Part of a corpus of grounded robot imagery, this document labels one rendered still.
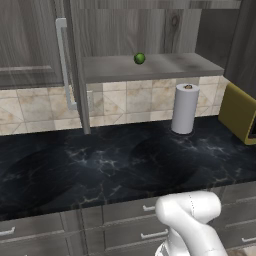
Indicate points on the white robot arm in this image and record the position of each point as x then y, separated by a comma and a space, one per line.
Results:
193, 216

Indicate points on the white paper towel roll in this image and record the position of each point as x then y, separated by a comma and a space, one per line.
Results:
184, 110

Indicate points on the dark grey wood cabinet door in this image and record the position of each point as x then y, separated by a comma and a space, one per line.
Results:
243, 46

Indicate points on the grey wood closed cabinet door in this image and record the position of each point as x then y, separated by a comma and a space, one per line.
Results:
26, 40

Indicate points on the grey drawer front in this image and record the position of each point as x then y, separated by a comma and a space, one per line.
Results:
126, 235
238, 191
236, 223
126, 210
33, 233

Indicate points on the grey wood open cabinet door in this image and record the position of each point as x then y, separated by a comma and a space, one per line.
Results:
77, 66

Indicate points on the grey wood wall cabinet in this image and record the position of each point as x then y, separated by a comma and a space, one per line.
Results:
150, 68

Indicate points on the yellow toaster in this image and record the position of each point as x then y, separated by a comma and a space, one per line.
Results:
237, 111

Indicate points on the green round fruit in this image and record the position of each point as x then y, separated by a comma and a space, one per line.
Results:
139, 58

